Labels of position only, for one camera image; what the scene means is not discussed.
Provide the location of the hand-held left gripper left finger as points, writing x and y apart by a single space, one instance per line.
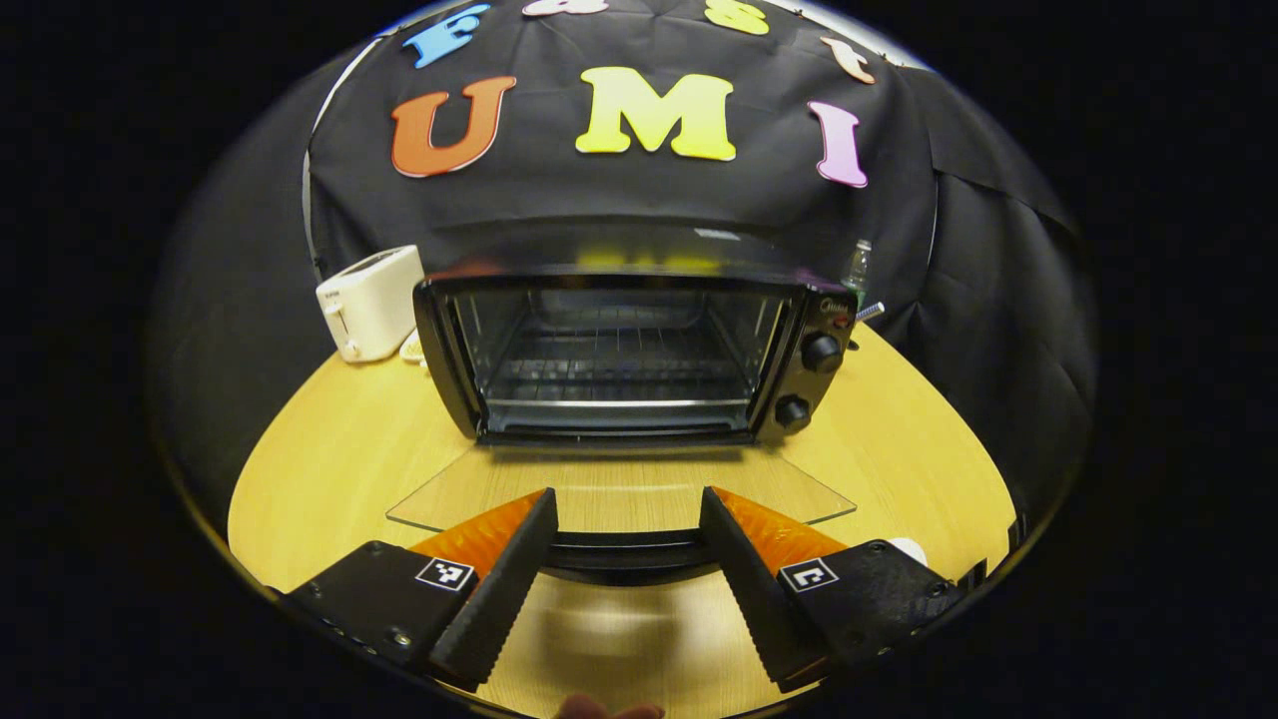
499 594

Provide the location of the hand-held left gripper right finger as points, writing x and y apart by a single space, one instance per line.
754 594

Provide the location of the black electric oven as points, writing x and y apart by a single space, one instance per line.
619 260

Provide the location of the white divided plate with beans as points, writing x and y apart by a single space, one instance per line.
411 350

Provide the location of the silver blue utensil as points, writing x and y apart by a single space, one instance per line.
871 311

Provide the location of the white toaster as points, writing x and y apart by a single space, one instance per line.
369 305

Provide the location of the green water bottle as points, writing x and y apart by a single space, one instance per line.
857 268

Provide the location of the black backdrop cloth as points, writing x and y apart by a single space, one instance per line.
619 190

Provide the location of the black frame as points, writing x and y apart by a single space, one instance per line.
973 575

